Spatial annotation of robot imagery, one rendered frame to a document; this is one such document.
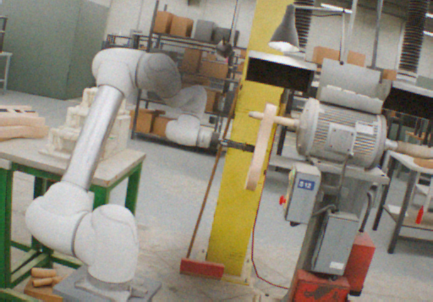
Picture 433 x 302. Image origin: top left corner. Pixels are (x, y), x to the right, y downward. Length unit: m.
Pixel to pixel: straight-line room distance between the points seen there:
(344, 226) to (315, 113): 0.49
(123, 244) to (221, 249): 1.83
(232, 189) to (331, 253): 1.19
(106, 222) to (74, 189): 0.18
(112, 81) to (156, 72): 0.16
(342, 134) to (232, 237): 1.43
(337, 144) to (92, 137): 0.99
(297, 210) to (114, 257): 0.73
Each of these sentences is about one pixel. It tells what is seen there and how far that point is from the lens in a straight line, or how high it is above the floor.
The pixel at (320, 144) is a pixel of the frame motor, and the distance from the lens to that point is 1.89.
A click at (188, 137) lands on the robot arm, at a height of 1.09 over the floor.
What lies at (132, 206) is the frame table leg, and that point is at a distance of 2.32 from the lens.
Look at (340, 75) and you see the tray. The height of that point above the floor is 1.50.
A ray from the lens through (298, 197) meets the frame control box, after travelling 1.69.
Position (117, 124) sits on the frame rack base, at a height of 1.07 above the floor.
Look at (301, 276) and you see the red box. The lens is 2.01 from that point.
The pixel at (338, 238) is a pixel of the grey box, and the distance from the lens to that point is 1.93.
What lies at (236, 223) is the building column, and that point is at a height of 0.42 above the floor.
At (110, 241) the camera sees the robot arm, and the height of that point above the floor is 0.90.
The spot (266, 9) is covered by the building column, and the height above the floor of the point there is 1.83.
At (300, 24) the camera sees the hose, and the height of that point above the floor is 1.69.
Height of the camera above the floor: 1.46
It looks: 10 degrees down
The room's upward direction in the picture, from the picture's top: 11 degrees clockwise
